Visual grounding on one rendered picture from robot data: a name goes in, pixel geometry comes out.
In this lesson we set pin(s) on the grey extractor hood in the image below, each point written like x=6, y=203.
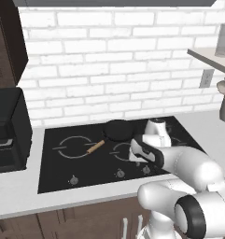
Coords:
x=114, y=2

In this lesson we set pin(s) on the black countertop appliance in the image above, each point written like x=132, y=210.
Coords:
x=8, y=130

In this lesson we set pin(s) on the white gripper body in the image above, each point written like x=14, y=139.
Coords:
x=135, y=156

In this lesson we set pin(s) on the grey hob knob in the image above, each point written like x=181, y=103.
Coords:
x=74, y=179
x=146, y=169
x=120, y=173

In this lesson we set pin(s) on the grey wall socket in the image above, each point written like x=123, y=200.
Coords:
x=207, y=78

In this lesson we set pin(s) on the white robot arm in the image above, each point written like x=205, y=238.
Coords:
x=194, y=174

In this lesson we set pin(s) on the brown cupboard door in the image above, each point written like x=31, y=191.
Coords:
x=92, y=221
x=142, y=208
x=17, y=228

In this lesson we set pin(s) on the dark wood wall cupboard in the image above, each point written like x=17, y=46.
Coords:
x=6, y=43

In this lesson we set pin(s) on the pale wall shelf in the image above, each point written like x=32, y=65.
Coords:
x=210, y=57

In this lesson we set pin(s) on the pale wooden spoon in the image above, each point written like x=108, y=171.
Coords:
x=222, y=87

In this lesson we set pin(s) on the black glass hob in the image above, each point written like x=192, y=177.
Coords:
x=86, y=168

